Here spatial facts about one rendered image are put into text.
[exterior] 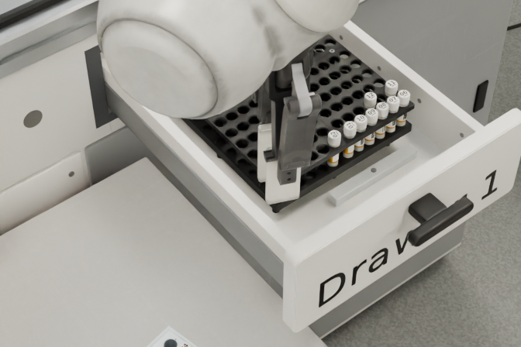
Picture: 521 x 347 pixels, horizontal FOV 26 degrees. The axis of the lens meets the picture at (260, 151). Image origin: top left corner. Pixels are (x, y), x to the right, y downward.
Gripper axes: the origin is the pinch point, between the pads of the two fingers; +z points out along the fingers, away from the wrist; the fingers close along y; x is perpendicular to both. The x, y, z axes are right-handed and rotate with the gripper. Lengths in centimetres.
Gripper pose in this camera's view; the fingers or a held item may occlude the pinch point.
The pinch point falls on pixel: (278, 163)
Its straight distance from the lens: 99.0
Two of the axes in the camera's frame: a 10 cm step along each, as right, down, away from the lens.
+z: -0.1, 6.7, 7.4
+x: -9.6, 1.9, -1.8
